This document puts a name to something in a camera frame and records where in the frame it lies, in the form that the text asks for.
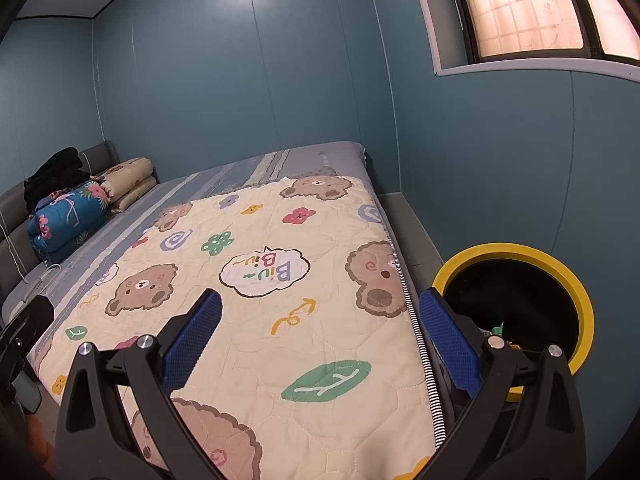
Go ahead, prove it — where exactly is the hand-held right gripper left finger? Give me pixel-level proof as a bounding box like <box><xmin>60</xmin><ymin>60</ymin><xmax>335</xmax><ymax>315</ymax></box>
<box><xmin>54</xmin><ymin>288</ymin><xmax>223</xmax><ymax>480</ymax></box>

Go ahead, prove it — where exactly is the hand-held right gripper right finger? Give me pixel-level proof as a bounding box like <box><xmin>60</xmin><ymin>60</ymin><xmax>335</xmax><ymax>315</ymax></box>
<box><xmin>419</xmin><ymin>287</ymin><xmax>587</xmax><ymax>480</ymax></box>

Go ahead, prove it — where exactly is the black bin with yellow rim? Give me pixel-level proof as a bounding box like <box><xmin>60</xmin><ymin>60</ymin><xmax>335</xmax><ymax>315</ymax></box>
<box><xmin>431</xmin><ymin>243</ymin><xmax>596</xmax><ymax>403</ymax></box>

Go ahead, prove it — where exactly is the bear print cream blanket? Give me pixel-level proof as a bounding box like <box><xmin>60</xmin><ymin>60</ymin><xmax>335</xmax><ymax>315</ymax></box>
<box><xmin>27</xmin><ymin>175</ymin><xmax>446</xmax><ymax>480</ymax></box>

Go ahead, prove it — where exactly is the folded blue floral quilt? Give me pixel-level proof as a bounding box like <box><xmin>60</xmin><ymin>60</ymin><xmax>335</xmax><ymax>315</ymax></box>
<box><xmin>27</xmin><ymin>182</ymin><xmax>110</xmax><ymax>263</ymax></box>

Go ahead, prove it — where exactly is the folded beige quilt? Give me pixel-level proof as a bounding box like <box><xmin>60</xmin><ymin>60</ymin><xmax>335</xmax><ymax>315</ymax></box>
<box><xmin>100</xmin><ymin>157</ymin><xmax>157</xmax><ymax>211</ymax></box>

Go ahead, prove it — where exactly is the bed with striped grey sheet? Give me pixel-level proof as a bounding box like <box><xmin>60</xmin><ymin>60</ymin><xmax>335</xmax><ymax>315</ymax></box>
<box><xmin>0</xmin><ymin>141</ymin><xmax>446</xmax><ymax>480</ymax></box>

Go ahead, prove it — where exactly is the grey padded headboard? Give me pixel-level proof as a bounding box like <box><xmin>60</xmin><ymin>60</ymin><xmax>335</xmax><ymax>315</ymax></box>
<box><xmin>0</xmin><ymin>140</ymin><xmax>119</xmax><ymax>306</ymax></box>

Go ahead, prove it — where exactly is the pile of black clothes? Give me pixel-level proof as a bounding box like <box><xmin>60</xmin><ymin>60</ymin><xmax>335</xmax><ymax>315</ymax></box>
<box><xmin>23</xmin><ymin>146</ymin><xmax>86</xmax><ymax>206</ymax></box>

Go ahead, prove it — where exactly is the brown framed window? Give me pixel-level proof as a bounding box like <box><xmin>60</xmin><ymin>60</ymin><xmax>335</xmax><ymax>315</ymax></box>
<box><xmin>407</xmin><ymin>0</ymin><xmax>640</xmax><ymax>82</ymax></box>

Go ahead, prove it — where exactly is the white charging cable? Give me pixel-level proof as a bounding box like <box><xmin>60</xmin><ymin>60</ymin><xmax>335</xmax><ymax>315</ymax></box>
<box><xmin>0</xmin><ymin>210</ymin><xmax>63</xmax><ymax>293</ymax></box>

